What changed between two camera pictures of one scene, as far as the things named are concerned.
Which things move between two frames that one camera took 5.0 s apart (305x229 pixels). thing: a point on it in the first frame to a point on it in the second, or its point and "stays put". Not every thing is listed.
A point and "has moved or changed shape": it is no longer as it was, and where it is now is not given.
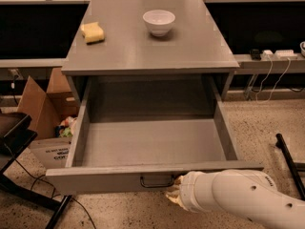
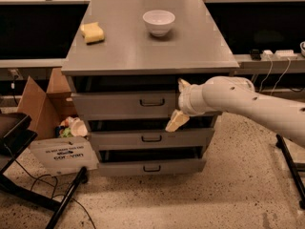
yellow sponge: x=92 y=32 stays put
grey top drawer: x=140 y=134 has moved or changed shape
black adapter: x=255 y=54 stays put
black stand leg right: x=293 y=167 stays put
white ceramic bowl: x=159 y=21 stays put
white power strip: x=282 y=53 stays put
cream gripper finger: x=178 y=181 to x=182 y=84
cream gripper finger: x=172 y=195 to x=177 y=119
